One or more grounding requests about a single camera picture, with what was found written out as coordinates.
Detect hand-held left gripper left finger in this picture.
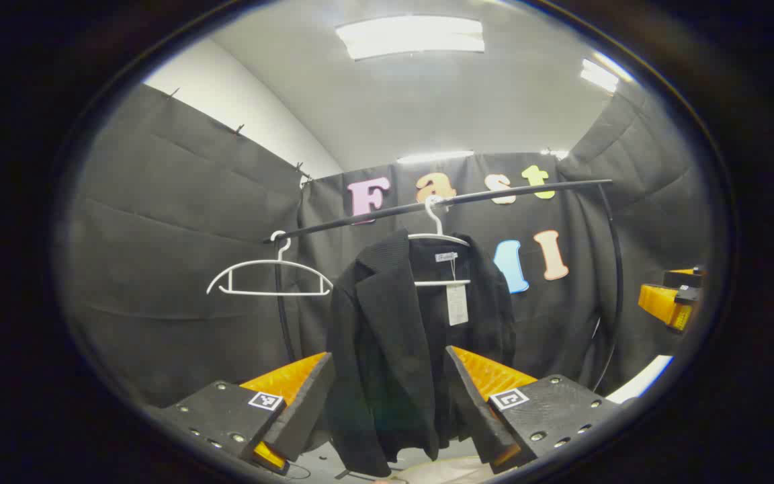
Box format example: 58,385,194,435
152,352,337,475

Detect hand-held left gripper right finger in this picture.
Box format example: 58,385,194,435
444,346,623,475

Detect white laundry hamper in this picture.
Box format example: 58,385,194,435
387,459,485,484

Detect black jacket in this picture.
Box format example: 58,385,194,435
325,229,519,478

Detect white plastic clothes hanger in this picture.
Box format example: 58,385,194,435
407,195,472,288
206,231,334,296

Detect white sheet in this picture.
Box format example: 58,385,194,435
605,355,673,404

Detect white paper hang tag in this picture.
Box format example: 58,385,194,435
446,282,470,327

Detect black backdrop cloth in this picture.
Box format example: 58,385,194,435
58,84,714,411

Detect small ceiling light panel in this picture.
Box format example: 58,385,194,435
580,58,619,93

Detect large ceiling light panel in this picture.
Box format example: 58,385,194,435
335,15,486,61

